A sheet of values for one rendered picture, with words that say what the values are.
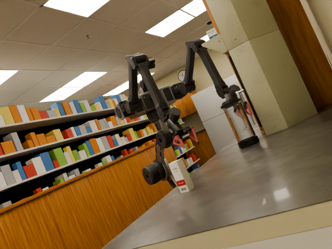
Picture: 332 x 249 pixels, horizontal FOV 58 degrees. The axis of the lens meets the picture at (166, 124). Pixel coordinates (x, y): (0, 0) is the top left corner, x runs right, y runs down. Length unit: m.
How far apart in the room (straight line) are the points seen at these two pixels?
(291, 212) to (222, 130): 6.22
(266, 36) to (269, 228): 1.21
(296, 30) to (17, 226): 2.36
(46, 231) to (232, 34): 2.11
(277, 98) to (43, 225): 2.08
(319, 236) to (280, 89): 1.11
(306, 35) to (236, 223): 1.49
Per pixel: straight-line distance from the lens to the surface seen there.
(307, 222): 0.56
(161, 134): 2.33
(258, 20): 1.66
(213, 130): 6.80
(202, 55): 2.14
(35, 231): 2.74
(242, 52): 1.58
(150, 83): 1.82
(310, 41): 1.92
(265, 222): 0.56
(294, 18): 1.95
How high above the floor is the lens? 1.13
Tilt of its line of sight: 3 degrees up
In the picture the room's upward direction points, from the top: 24 degrees counter-clockwise
